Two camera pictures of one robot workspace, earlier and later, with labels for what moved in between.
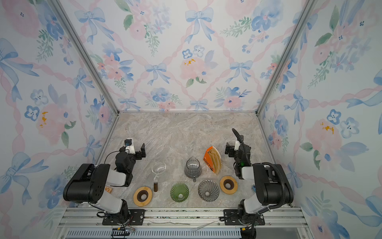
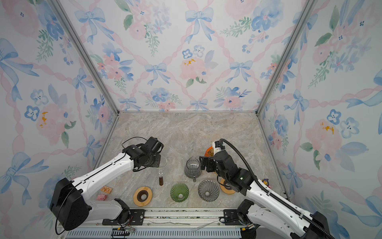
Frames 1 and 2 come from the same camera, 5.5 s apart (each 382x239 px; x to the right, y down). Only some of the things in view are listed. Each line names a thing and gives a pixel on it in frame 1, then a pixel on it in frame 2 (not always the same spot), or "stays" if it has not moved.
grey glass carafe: (193, 170) stays
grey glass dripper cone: (208, 190) stays
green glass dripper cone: (179, 192) stays
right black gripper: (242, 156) to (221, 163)
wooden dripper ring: (229, 184) stays
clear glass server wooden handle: (157, 168) to (163, 163)
